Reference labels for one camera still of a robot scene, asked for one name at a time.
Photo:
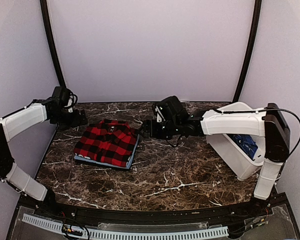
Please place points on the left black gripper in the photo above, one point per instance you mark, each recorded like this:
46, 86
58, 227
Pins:
77, 122

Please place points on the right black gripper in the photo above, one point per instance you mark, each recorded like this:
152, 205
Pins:
149, 129

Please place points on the light blue shirt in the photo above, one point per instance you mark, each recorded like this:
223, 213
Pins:
84, 160

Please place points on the red black plaid shirt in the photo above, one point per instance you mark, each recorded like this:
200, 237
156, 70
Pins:
109, 141

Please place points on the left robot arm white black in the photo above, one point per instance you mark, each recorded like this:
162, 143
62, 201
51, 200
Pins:
58, 110

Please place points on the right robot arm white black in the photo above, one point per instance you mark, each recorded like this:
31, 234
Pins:
277, 138

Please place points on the white plastic bin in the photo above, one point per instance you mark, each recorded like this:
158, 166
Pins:
236, 119

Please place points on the blue shirt in bin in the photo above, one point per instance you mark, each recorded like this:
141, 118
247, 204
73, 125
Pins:
246, 144

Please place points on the left clear acrylic plate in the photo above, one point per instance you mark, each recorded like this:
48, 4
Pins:
19, 230

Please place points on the clear acrylic plate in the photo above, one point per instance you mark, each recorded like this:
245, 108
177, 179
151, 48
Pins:
279, 227
19, 230

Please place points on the right clear acrylic plate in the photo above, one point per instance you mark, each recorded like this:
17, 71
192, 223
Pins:
279, 227

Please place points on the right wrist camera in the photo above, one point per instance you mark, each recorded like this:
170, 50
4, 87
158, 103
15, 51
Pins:
158, 113

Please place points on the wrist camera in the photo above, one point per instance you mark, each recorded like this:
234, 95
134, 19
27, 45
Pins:
72, 101
158, 113

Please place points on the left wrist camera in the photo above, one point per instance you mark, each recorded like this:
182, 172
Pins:
72, 101

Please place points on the white slotted cable duct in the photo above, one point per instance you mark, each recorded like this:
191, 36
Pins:
125, 232

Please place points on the black curved front rail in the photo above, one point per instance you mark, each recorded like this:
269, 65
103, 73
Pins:
233, 214

